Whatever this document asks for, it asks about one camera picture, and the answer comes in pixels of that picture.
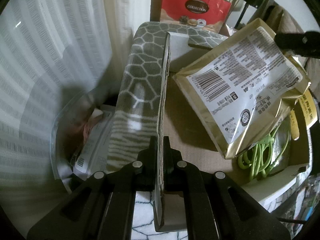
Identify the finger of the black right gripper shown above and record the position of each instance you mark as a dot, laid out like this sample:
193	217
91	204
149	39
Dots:
303	44

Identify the yellow instruction booklet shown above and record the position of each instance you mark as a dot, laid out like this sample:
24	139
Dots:
309	110

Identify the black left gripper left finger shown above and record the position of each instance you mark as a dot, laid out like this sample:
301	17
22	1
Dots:
101	207

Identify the shallow cardboard tray box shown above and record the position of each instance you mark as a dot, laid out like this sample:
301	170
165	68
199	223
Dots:
169	207

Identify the grey white patterned blanket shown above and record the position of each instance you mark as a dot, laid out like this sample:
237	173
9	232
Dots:
159	45

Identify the white striped curtain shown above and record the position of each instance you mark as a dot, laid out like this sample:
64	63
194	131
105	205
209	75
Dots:
52	51

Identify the white printed paper sheet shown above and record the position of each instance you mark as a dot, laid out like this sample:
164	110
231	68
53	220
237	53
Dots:
97	133

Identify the red Collection gift bag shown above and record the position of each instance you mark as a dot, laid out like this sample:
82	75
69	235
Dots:
204	14

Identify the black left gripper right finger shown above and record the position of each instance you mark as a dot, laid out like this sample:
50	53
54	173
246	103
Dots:
215	206

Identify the gold foil package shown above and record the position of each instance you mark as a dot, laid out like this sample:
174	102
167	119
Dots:
243	88

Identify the clear plastic storage bin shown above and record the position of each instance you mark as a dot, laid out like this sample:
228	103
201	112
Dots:
67	135

